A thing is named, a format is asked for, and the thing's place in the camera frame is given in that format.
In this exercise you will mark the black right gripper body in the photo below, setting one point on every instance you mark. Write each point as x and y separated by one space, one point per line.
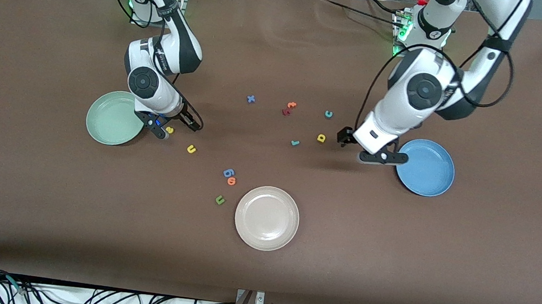
185 117

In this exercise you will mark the yellow foam letter d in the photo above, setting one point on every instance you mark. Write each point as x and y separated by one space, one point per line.
321 137

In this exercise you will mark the yellow foam letter u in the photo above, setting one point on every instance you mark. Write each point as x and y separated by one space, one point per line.
191 149

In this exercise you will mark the teal foam letter c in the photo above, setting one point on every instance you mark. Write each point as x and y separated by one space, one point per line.
328 113

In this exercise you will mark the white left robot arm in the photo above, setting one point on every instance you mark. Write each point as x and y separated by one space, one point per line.
423 90

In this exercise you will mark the blue foam letter g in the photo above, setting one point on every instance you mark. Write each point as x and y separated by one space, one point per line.
228 172

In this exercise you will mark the orange foam letter t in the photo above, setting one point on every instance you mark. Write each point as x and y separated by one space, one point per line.
291 105

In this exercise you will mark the red foam letter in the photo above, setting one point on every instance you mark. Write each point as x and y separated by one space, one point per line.
286 112

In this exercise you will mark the blue foam letter x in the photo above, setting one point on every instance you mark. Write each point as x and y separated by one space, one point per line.
251 99

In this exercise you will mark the orange foam letter o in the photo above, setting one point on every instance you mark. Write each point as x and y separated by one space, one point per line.
231 181

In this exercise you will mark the green plate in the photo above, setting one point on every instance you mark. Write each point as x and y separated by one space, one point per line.
110 120

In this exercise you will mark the green foam letter u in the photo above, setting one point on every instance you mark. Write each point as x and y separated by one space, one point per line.
219 200

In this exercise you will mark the blue plate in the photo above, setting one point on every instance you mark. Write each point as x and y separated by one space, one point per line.
427 171

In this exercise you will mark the beige plate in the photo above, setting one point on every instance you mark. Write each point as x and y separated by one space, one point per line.
267 218

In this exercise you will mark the brown paper table cover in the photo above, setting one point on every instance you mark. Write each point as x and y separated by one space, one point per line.
340 260

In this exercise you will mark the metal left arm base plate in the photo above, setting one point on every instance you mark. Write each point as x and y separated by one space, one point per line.
402 27

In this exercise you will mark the small metal bracket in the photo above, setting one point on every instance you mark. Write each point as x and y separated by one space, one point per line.
260 299

